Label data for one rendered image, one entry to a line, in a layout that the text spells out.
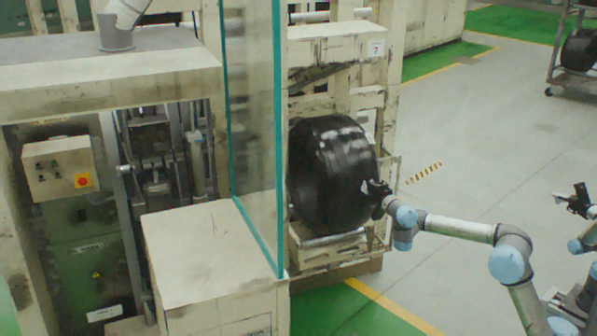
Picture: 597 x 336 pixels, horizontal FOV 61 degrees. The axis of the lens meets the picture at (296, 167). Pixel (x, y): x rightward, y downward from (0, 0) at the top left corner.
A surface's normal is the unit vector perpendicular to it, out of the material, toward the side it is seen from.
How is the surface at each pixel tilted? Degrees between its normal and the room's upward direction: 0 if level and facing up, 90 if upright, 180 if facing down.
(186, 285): 0
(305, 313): 0
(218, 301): 90
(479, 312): 0
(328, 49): 90
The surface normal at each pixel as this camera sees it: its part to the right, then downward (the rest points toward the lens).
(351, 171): 0.32, -0.07
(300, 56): 0.37, 0.44
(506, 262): -0.61, 0.26
